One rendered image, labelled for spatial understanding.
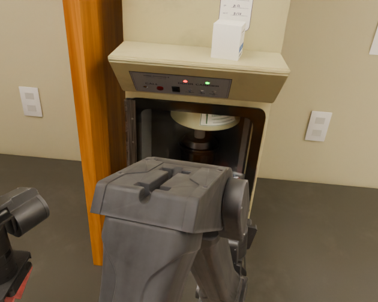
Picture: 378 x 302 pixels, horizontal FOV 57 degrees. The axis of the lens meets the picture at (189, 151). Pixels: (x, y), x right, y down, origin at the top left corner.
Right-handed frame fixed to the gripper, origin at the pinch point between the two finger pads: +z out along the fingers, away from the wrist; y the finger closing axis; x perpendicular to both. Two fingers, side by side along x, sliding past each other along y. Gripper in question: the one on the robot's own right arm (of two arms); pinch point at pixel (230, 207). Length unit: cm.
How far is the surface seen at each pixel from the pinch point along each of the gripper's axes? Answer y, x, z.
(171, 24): 21.8, -37.2, 5.7
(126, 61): 27.5, -31.9, -5.8
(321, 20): -19, -39, 49
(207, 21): 15.1, -39.4, 5.7
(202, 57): 14.5, -34.6, -2.3
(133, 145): 25.7, -8.8, 4.0
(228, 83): 8.7, -30.9, -2.5
